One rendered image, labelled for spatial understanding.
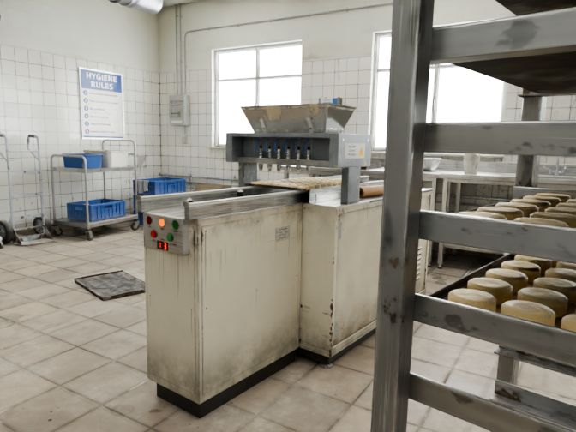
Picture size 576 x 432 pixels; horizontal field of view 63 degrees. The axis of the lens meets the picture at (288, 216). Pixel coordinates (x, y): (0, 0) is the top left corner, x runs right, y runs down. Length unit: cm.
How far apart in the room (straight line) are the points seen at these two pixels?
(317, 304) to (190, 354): 71
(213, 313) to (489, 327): 155
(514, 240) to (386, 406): 22
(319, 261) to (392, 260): 182
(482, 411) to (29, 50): 605
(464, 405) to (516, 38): 36
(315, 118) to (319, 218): 48
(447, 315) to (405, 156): 17
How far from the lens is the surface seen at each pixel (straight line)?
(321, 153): 234
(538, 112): 90
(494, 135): 48
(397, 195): 48
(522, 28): 48
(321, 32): 590
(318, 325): 241
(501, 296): 60
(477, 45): 49
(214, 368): 205
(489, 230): 48
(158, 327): 212
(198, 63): 693
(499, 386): 100
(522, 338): 50
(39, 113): 624
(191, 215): 179
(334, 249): 225
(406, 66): 49
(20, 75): 618
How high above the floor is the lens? 113
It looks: 9 degrees down
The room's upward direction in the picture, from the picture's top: 1 degrees clockwise
